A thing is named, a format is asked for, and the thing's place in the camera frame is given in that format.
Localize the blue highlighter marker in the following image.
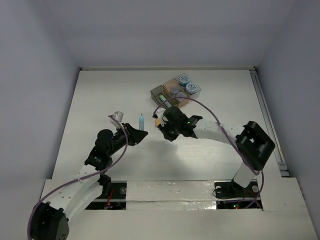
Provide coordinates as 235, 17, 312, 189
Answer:
138, 113, 145, 131

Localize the clear jar of pins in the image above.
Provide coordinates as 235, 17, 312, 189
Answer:
176, 92, 187, 102
169, 85, 181, 97

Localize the green highlighter marker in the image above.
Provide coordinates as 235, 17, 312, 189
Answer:
159, 94, 172, 108

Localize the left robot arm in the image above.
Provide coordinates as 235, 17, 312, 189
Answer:
27, 123, 148, 240

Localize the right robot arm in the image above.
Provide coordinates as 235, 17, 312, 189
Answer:
153, 106, 275, 196

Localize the amber plastic container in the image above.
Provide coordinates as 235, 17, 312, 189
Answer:
163, 78, 190, 108

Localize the dark grey plastic container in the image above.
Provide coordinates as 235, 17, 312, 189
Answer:
150, 85, 178, 109

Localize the silver foil tape strip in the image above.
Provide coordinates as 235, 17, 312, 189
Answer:
125, 180, 217, 211

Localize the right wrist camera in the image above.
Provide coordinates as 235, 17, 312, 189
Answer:
155, 110, 165, 126

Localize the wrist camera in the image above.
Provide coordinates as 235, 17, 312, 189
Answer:
108, 111, 124, 128
155, 110, 165, 126

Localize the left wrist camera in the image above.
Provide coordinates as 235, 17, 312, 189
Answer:
108, 111, 124, 128

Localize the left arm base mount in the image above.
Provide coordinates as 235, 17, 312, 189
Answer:
86, 175, 127, 210

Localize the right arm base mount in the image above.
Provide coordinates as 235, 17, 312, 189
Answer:
212, 179, 263, 210

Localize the aluminium rail right edge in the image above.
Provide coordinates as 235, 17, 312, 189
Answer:
249, 67, 291, 178

